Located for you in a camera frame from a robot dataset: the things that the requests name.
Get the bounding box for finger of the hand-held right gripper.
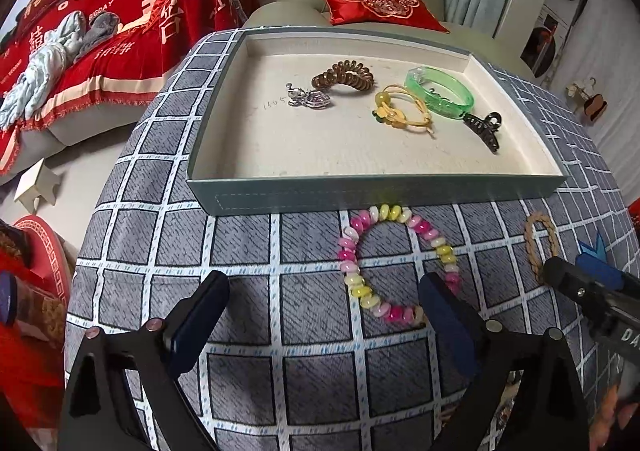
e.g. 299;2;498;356
544;257;608;304
575;255;626;289

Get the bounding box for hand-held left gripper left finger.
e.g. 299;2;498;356
62;270;231;451

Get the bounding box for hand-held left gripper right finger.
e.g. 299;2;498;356
419;272;591;451

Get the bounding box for tan braided bracelet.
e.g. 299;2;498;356
523;212;562;284

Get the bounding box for pink and yellow bead bracelet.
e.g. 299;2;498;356
337;204;463;327

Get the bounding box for black hair claw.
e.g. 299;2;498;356
461;111;502;155

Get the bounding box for grey tray with cream lining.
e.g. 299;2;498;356
186;28;568;217

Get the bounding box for green translucent bangle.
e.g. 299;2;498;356
404;66;475;119

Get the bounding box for yellow cord bracelet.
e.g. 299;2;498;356
371;84;436;138

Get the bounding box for silver heart keychain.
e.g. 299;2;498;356
285;82;333;109

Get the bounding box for brown spiral hair tie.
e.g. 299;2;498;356
311;60;376;93

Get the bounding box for person's right hand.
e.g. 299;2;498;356
597;371;640;451

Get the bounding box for blue star patch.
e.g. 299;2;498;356
577;231;608;257

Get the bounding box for grey checked tablecloth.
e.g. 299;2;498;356
64;28;640;451

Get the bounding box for wooden clothes hanger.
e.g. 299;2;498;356
565;77;608;124

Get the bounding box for jar with blue lid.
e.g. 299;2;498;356
0;271;66;337

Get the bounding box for red packet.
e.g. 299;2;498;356
0;323;66;402

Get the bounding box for small white stool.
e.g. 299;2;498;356
14;161;63;207

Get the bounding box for grey sofa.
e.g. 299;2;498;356
30;96;166;162

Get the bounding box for white washing machine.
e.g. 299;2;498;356
520;6;576;77

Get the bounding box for light blue clothes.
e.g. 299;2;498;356
0;11;93;129

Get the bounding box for grey cloth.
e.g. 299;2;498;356
80;11;123;54

